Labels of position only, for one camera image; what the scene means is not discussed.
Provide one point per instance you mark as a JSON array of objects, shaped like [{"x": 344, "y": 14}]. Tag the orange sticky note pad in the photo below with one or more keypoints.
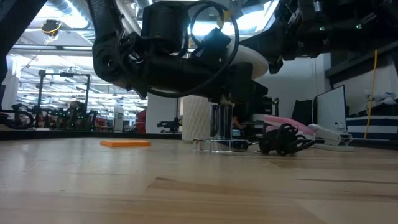
[{"x": 124, "y": 143}]

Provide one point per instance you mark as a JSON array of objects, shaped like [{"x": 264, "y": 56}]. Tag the person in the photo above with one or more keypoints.
[{"x": 77, "y": 107}]

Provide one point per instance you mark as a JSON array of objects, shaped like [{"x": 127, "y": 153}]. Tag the blue white striped cloth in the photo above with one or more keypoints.
[{"x": 373, "y": 127}]

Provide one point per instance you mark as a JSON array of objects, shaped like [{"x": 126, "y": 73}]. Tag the white stapler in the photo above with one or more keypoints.
[{"x": 329, "y": 135}]

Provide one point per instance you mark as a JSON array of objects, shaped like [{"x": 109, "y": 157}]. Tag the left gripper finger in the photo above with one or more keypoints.
[
  {"x": 245, "y": 90},
  {"x": 214, "y": 43}
]

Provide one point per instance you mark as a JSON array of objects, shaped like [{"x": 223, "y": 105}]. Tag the chrome lamp socket base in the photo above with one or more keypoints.
[{"x": 221, "y": 121}]

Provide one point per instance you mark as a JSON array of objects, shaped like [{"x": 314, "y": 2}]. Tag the yellow black ceiling device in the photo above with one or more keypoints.
[{"x": 50, "y": 26}]

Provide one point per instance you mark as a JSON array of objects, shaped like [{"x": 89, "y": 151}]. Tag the white textured pen cup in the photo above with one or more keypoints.
[{"x": 196, "y": 118}]

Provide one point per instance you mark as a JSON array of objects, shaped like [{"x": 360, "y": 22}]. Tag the red cabinet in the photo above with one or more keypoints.
[{"x": 141, "y": 121}]

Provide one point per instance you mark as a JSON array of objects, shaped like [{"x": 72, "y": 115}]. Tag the long ceiling light strip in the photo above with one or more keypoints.
[{"x": 46, "y": 47}]

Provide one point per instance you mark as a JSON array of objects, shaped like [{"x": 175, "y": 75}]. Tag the black chair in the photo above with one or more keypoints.
[{"x": 303, "y": 112}]

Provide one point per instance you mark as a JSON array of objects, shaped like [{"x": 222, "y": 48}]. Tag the black background gantry frame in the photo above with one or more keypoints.
[{"x": 74, "y": 74}]

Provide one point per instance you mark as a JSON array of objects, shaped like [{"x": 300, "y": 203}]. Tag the background black robot arm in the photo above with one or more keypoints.
[
  {"x": 169, "y": 125},
  {"x": 21, "y": 119}
]

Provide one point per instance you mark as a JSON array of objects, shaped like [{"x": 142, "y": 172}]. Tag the pink stapler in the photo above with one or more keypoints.
[{"x": 280, "y": 120}]

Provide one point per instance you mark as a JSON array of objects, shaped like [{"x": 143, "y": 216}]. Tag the white crumpled bag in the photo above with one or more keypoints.
[{"x": 382, "y": 97}]

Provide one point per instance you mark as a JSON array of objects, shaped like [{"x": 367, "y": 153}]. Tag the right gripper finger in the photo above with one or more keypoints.
[
  {"x": 276, "y": 63},
  {"x": 269, "y": 42}
]

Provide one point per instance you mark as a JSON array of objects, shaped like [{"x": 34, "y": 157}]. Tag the white flat panel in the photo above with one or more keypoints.
[{"x": 331, "y": 109}]

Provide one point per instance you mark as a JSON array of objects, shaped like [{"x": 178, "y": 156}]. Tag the black cabinet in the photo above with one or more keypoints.
[{"x": 267, "y": 107}]

